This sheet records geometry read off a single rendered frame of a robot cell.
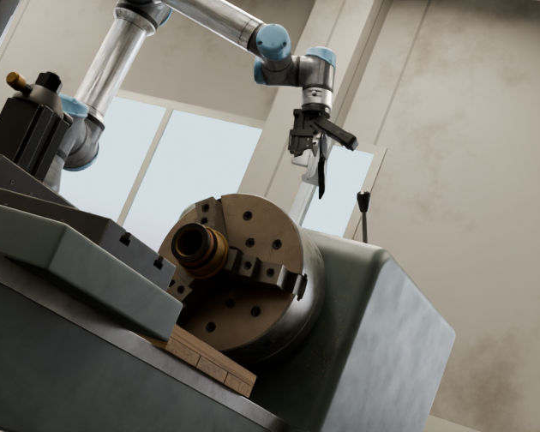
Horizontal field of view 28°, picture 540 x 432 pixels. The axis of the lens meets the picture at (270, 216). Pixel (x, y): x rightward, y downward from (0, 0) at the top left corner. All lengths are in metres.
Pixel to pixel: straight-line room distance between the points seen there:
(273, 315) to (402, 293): 0.38
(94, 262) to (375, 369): 0.99
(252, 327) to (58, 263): 0.74
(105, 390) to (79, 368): 0.08
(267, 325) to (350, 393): 0.26
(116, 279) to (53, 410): 0.20
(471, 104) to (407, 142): 0.34
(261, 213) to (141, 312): 0.65
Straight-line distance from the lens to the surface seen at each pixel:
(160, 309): 1.45
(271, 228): 2.00
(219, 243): 1.90
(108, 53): 2.66
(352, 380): 2.10
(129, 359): 1.54
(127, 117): 5.78
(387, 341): 2.21
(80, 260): 1.29
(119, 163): 5.67
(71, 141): 2.48
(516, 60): 5.22
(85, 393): 1.48
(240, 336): 1.95
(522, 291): 4.75
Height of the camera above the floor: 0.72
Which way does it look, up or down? 14 degrees up
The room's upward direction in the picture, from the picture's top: 22 degrees clockwise
